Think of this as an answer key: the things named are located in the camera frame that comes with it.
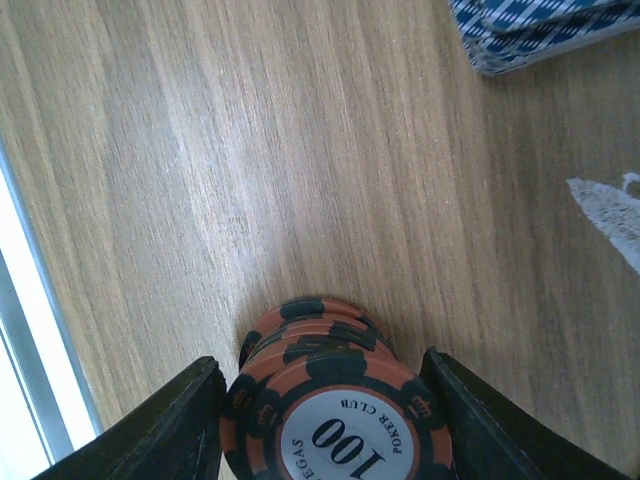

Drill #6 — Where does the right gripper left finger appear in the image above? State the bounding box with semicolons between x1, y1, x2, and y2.
37;356;225;480

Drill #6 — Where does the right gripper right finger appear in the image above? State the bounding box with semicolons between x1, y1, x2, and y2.
420;347;627;479

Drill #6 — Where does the red black chip stack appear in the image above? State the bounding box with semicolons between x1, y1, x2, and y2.
220;297;455;479

